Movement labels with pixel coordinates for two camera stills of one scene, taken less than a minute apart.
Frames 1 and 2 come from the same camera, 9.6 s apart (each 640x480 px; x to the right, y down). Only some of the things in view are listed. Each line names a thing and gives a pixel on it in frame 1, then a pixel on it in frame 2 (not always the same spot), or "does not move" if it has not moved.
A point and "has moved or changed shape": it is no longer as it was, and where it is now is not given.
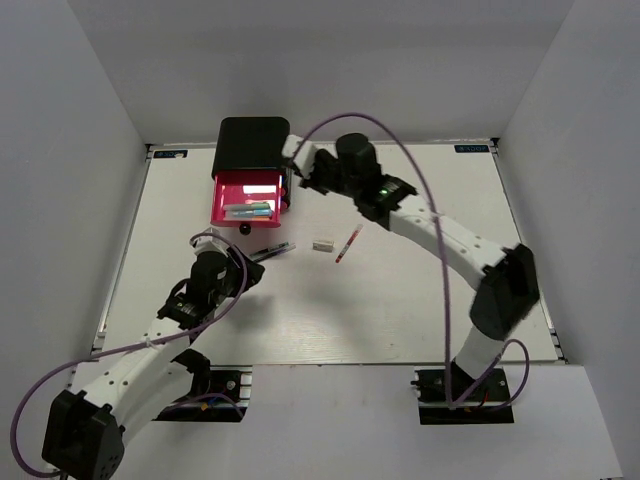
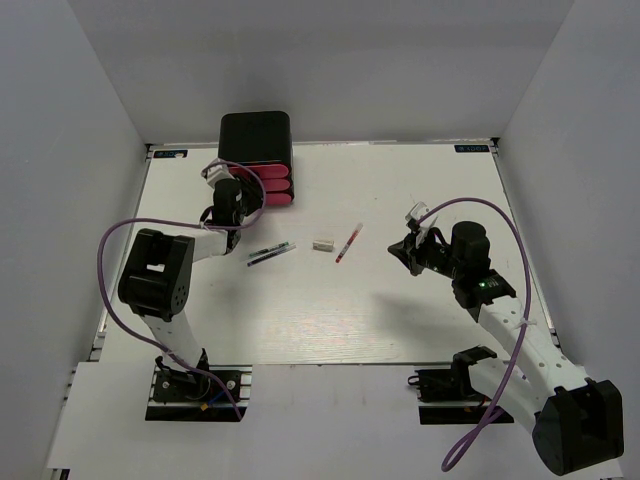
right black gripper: [311, 182] -> [409, 253]
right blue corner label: [472, 148] does not move
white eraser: [323, 245] does not move
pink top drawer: [247, 187] has moved or changed shape
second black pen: [273, 253] does not move
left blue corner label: [179, 154] does not move
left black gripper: [254, 271] -> [253, 192]
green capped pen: [273, 248] does not move
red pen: [343, 252] does not move
